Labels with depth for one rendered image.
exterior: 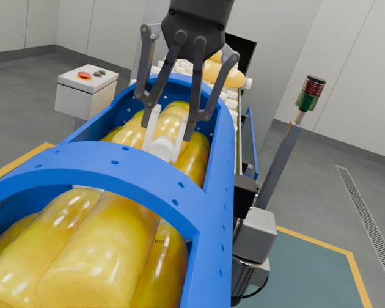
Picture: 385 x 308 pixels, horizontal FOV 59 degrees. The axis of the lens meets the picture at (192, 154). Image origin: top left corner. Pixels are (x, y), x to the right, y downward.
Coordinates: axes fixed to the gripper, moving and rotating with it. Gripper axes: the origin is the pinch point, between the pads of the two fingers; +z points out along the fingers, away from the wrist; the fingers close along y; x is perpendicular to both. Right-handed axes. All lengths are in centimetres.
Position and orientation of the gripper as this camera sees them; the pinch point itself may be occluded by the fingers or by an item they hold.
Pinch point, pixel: (165, 134)
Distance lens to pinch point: 50.1
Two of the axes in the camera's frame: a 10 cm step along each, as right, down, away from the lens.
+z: -2.8, 8.7, 4.1
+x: 1.2, -3.9, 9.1
